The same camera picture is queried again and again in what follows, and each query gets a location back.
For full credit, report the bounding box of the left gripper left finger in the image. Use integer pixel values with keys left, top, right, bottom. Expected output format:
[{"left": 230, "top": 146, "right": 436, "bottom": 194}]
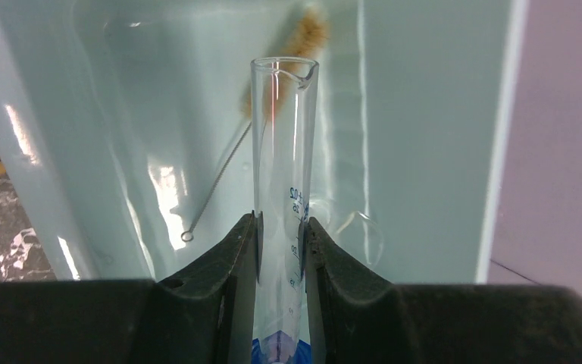
[{"left": 0, "top": 213, "right": 257, "bottom": 363}]

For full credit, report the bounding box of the brown bristle tube brush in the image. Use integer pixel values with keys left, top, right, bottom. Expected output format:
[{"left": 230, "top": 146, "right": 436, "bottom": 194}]
[{"left": 180, "top": 5, "right": 329, "bottom": 243}]

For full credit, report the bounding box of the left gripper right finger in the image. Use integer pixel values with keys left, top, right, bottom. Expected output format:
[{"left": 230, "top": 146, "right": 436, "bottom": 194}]
[{"left": 305, "top": 218, "right": 582, "bottom": 363}]

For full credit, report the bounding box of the clear glass petri dish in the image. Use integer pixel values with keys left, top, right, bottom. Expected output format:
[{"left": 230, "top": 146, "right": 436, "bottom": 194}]
[{"left": 309, "top": 199, "right": 385, "bottom": 268}]

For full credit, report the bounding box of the blue capped clear tube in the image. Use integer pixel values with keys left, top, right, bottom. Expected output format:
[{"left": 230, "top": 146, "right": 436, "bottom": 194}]
[{"left": 251, "top": 57, "right": 319, "bottom": 363}]

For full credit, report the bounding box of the teal plastic bin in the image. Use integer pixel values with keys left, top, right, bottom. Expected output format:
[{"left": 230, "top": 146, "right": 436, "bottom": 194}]
[{"left": 0, "top": 1, "right": 529, "bottom": 283}]

